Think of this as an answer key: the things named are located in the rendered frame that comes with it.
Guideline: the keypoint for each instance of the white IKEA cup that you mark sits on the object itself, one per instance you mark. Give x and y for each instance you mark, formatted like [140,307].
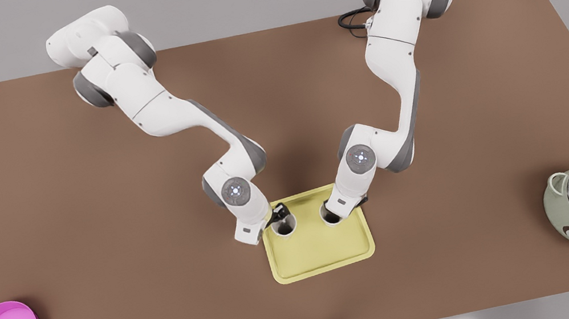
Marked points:
[285,227]
[331,218]

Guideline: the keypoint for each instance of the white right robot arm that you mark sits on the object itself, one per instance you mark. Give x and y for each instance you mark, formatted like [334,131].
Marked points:
[160,105]

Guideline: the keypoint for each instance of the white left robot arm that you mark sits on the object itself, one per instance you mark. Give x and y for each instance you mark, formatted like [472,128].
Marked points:
[399,48]

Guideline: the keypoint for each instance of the yellow rectangular tray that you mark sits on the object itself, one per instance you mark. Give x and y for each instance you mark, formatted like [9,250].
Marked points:
[319,246]

